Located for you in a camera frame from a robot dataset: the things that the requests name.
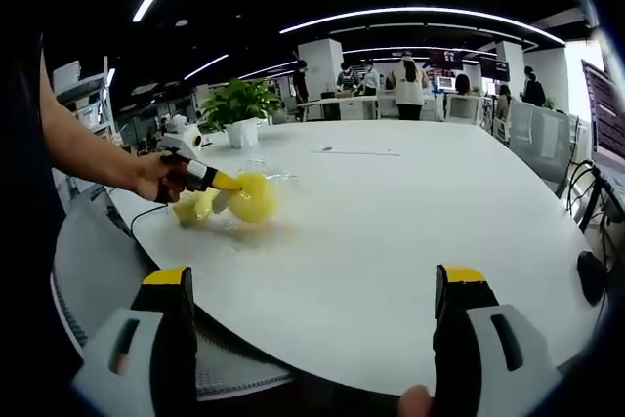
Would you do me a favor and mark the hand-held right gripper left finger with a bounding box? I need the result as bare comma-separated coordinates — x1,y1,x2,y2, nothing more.
71,265,199,417

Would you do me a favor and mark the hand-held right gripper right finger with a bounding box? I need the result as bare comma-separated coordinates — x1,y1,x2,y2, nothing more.
432,264,563,417

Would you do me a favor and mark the yellow silicone block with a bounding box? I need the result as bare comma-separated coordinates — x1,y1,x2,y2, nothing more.
172,189,217,229
228,171,279,224

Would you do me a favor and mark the person's left hand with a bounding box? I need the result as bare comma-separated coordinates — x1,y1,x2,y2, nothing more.
132,149,197,205

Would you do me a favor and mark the person's right hand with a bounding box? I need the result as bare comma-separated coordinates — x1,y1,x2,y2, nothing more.
396,383,437,417

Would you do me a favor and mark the green potted plant white pot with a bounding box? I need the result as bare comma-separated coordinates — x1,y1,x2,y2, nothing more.
198,76,283,150

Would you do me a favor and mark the metal storage shelf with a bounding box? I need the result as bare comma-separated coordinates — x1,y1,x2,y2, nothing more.
50,57,119,146

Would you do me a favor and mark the grey mesh office chair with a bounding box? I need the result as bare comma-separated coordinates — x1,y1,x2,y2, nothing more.
50,186,295,399

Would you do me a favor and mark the white office desk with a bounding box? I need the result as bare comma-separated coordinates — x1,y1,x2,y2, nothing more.
297,94,393,122

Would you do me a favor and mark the black rounded object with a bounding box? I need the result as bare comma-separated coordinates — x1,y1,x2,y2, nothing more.
576,250,609,308

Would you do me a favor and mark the person's dark shirt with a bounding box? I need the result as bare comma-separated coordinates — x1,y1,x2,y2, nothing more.
0,30,85,417

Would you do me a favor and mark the white office chair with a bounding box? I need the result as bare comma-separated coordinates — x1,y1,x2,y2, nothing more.
445,93,483,124

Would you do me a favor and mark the long curved ceiling light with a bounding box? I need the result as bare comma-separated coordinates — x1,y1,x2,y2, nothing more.
278,6,568,45

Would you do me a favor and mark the computer monitor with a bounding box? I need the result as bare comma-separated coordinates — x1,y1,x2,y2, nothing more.
580,59,625,170

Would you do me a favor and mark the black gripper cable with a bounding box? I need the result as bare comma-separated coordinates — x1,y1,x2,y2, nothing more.
128,201,173,238

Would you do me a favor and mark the table cable cover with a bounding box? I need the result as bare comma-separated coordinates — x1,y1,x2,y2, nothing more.
311,145,402,159

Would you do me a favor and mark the bundle of black cables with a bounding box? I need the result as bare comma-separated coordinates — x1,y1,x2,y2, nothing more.
564,159,625,243

